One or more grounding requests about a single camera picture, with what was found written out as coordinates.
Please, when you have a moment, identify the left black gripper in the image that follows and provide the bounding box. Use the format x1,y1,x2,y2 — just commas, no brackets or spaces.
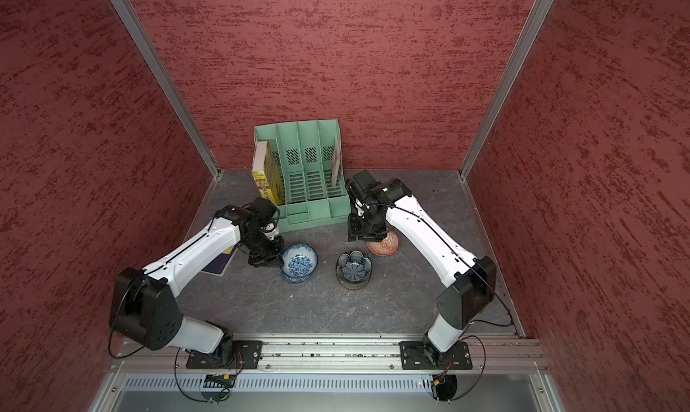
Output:
241,229,285,267

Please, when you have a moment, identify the orange diamond pattern bowl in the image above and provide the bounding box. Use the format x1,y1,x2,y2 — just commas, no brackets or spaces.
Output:
367,231,400,258

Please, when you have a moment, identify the blue floral bowl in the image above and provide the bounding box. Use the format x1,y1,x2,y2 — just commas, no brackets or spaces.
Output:
281,244,319,280
280,272,312,286

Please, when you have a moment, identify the dark flower pattern bowl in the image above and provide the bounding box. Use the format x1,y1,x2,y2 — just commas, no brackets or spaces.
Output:
335,250,373,283

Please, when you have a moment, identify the green triangle pattern bowl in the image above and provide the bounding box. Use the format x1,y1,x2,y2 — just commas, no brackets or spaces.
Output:
338,279,369,286

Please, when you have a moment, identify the pink striped bowl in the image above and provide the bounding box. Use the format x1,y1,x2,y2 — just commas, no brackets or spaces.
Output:
342,284,366,291

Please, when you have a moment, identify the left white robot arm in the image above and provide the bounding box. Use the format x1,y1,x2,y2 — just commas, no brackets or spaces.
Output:
109,198,284,369

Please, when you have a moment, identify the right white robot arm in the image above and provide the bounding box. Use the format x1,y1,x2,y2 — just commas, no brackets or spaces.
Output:
346,171,496,367

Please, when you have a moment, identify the thin pink booklet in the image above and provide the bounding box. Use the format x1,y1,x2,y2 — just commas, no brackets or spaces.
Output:
331,135,342,187

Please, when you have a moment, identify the yellow white book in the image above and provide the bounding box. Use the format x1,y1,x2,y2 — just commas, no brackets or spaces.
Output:
252,141,285,207

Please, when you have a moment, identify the green plastic file organizer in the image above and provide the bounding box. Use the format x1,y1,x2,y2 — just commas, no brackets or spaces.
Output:
254,119,350,232

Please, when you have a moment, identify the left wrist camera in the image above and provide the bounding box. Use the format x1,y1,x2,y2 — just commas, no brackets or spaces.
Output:
248,198,280,233

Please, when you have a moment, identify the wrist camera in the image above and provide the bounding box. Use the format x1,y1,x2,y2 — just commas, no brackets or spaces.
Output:
248,198,280,233
346,170,379,203

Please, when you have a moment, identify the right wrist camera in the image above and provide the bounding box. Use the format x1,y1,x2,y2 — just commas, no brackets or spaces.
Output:
346,170,379,203

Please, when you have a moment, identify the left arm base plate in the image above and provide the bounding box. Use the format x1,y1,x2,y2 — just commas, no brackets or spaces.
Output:
186,340,263,370

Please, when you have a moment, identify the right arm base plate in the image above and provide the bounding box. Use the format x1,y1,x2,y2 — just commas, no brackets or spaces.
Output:
399,341,474,371

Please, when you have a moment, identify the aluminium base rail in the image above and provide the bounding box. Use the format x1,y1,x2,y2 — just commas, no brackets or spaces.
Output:
110,333,551,375

